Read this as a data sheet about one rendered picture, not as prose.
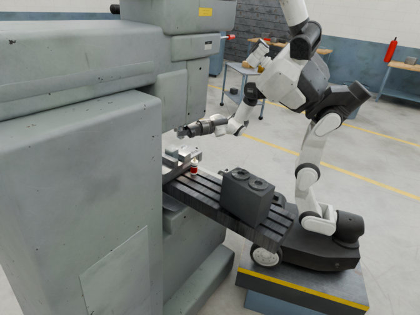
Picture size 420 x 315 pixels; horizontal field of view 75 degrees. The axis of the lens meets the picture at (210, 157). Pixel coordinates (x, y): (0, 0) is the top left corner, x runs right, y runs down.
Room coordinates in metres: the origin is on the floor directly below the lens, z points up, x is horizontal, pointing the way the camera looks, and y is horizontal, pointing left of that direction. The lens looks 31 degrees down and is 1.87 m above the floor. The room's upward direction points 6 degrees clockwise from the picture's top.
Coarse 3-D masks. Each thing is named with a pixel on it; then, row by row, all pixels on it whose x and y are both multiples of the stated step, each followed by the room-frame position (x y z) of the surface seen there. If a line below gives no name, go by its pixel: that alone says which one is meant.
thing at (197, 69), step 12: (192, 60) 1.23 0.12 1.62; (204, 60) 1.30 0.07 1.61; (192, 72) 1.23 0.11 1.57; (204, 72) 1.30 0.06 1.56; (192, 84) 1.23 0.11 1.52; (204, 84) 1.31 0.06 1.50; (192, 96) 1.23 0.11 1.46; (204, 96) 1.32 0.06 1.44; (192, 108) 1.24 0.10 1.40; (204, 108) 1.32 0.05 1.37; (192, 120) 1.24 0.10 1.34
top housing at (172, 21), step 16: (128, 0) 1.15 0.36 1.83; (144, 0) 1.10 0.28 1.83; (160, 0) 1.06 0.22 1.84; (176, 0) 1.08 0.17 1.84; (192, 0) 1.16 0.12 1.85; (208, 0) 1.24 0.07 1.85; (224, 0) 1.34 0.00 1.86; (128, 16) 1.15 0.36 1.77; (144, 16) 1.10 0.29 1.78; (160, 16) 1.06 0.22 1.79; (176, 16) 1.09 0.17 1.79; (192, 16) 1.16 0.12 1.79; (208, 16) 1.25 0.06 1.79; (224, 16) 1.35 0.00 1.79; (176, 32) 1.09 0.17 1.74; (192, 32) 1.18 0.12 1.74
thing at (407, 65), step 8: (264, 32) 8.75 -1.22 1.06; (248, 40) 8.48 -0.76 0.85; (256, 40) 8.42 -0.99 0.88; (264, 40) 8.60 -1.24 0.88; (272, 40) 8.24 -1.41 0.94; (280, 40) 8.38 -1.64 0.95; (248, 48) 8.48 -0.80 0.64; (320, 48) 7.90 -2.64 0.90; (248, 56) 8.48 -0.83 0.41; (328, 56) 7.90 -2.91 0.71; (408, 56) 6.85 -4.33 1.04; (392, 64) 6.51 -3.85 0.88; (400, 64) 6.61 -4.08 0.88; (408, 64) 6.73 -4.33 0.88; (416, 64) 6.85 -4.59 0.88; (384, 80) 6.54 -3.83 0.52; (384, 88) 7.01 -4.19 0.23; (400, 96) 6.38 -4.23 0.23; (408, 96) 6.45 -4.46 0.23; (416, 96) 6.52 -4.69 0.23
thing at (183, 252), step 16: (192, 224) 1.19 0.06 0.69; (208, 224) 1.34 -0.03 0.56; (176, 240) 1.07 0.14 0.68; (192, 240) 1.20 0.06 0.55; (208, 240) 1.36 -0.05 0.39; (224, 240) 1.58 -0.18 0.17; (176, 256) 1.08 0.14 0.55; (192, 256) 1.21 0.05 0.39; (176, 272) 1.08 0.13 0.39; (192, 272) 1.23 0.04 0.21; (176, 288) 1.08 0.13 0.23
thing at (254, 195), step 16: (224, 176) 1.07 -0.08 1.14; (240, 176) 1.06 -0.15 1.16; (256, 176) 1.09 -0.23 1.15; (224, 192) 1.06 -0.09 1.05; (240, 192) 1.01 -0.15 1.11; (256, 192) 0.96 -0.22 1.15; (272, 192) 1.02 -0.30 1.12; (224, 208) 1.05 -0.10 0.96; (240, 208) 1.00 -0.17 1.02; (256, 208) 0.94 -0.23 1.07; (256, 224) 0.95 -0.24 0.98
